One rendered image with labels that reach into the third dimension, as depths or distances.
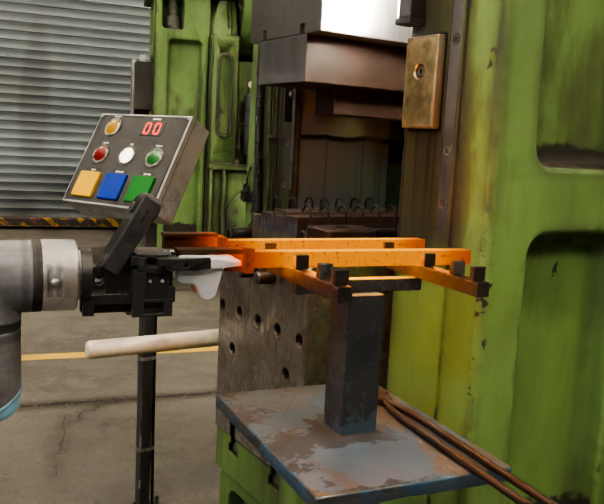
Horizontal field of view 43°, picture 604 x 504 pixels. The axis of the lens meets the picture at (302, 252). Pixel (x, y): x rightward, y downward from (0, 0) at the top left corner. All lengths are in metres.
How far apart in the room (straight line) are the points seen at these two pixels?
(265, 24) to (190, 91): 4.71
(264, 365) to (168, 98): 4.94
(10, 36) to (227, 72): 3.70
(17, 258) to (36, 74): 8.47
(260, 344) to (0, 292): 0.78
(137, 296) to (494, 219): 0.66
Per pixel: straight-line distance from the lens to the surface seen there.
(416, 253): 1.16
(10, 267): 0.96
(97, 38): 9.49
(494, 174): 1.36
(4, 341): 0.98
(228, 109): 6.33
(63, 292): 0.97
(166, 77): 6.38
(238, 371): 1.74
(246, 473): 1.77
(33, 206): 9.44
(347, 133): 1.96
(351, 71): 1.65
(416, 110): 1.48
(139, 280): 0.99
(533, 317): 1.57
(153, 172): 1.99
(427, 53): 1.47
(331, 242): 1.22
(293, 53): 1.63
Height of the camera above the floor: 1.14
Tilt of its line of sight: 8 degrees down
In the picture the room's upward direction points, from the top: 3 degrees clockwise
